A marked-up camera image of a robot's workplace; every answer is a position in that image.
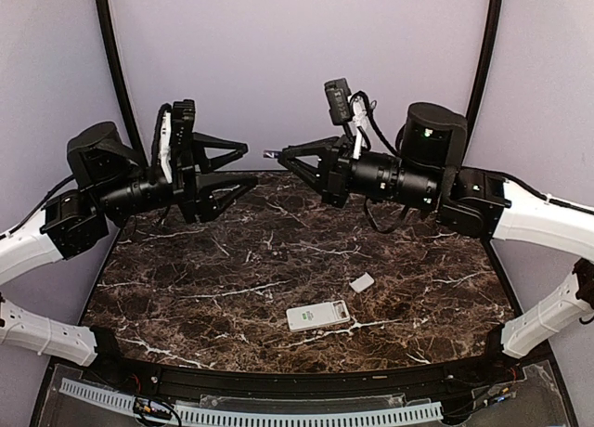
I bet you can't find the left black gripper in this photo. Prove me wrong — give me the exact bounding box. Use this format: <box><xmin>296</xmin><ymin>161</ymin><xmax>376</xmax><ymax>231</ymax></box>
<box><xmin>97</xmin><ymin>130</ymin><xmax>259</xmax><ymax>222</ymax></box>

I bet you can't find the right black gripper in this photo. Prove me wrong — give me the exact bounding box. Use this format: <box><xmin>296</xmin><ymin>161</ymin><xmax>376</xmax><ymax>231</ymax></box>
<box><xmin>278</xmin><ymin>131</ymin><xmax>441</xmax><ymax>209</ymax></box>

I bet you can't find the blue AAA battery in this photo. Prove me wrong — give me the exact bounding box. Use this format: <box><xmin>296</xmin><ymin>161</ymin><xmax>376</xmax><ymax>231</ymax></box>
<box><xmin>263</xmin><ymin>150</ymin><xmax>281</xmax><ymax>159</ymax></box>

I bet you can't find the white battery cover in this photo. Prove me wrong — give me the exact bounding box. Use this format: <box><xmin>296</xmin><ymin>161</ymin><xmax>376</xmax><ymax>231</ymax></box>
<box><xmin>349</xmin><ymin>273</ymin><xmax>375</xmax><ymax>293</ymax></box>

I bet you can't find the white remote control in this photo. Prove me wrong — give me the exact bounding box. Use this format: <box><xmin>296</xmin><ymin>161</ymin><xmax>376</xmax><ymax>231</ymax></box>
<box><xmin>286</xmin><ymin>300</ymin><xmax>351</xmax><ymax>332</ymax></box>

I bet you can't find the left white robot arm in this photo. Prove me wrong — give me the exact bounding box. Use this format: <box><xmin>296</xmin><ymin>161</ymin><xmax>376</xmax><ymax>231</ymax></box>
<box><xmin>1</xmin><ymin>99</ymin><xmax>258</xmax><ymax>283</ymax></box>

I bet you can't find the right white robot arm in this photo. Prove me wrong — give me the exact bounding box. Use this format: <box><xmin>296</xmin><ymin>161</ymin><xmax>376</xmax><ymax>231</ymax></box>
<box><xmin>278</xmin><ymin>102</ymin><xmax>593</xmax><ymax>384</ymax></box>

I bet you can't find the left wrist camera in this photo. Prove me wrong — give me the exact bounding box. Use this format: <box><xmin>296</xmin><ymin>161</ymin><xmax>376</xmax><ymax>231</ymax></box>
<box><xmin>148</xmin><ymin>103</ymin><xmax>176</xmax><ymax>185</ymax></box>

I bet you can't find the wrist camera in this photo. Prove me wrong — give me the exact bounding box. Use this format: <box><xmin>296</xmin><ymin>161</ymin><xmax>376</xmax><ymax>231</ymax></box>
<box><xmin>148</xmin><ymin>103</ymin><xmax>176</xmax><ymax>185</ymax></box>
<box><xmin>324</xmin><ymin>78</ymin><xmax>373</xmax><ymax>160</ymax></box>

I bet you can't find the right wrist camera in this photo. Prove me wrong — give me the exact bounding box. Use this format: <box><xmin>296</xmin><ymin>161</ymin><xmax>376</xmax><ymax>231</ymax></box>
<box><xmin>324</xmin><ymin>78</ymin><xmax>373</xmax><ymax>160</ymax></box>

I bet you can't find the black curved front rail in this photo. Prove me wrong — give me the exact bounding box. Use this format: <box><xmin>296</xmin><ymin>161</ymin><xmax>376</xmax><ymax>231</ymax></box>
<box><xmin>84</xmin><ymin>356</ymin><xmax>524</xmax><ymax>400</ymax></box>

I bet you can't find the left black frame post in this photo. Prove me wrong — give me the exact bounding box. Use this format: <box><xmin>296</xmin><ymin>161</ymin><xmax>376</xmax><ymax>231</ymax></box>
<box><xmin>95</xmin><ymin>0</ymin><xmax>149</xmax><ymax>167</ymax></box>

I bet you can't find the black frame post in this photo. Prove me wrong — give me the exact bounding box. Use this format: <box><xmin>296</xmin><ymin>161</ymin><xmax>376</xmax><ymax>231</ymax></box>
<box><xmin>95</xmin><ymin>0</ymin><xmax>149</xmax><ymax>167</ymax></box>
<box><xmin>462</xmin><ymin>0</ymin><xmax>503</xmax><ymax>161</ymax></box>

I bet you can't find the white slotted cable duct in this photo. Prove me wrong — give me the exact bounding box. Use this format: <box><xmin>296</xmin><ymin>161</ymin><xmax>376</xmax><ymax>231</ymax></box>
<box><xmin>59</xmin><ymin>378</ymin><xmax>443</xmax><ymax>426</ymax></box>

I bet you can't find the right black frame post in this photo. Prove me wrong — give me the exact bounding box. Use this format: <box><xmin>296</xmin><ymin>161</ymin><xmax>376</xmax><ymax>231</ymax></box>
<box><xmin>462</xmin><ymin>0</ymin><xmax>503</xmax><ymax>161</ymax></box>

